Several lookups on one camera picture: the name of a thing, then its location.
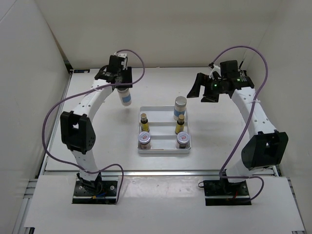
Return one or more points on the white divided tray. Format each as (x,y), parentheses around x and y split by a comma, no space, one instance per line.
(162,130)

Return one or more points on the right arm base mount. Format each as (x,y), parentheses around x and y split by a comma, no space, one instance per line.
(222,193)

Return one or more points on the tall white spice jar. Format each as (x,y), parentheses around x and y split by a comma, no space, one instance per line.
(180,106)
(125,96)

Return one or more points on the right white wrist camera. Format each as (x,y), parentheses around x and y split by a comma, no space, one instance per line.
(215,72)

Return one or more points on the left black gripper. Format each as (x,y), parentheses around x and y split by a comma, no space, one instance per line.
(128,73)

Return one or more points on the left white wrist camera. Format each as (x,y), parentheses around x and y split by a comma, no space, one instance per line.
(121,60)

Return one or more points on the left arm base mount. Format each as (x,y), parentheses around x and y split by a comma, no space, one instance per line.
(107,194)

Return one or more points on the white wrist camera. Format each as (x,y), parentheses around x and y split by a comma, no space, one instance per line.
(215,72)
(121,60)

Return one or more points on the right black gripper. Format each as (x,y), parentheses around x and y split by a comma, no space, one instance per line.
(202,79)

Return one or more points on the yellow label bottle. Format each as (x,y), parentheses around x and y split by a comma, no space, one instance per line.
(180,124)
(144,123)

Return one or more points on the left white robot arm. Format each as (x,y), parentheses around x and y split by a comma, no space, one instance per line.
(77,132)

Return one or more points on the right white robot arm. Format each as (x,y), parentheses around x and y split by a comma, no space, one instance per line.
(267,145)

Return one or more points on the short red-logo jar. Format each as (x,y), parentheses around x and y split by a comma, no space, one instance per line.
(183,140)
(144,140)

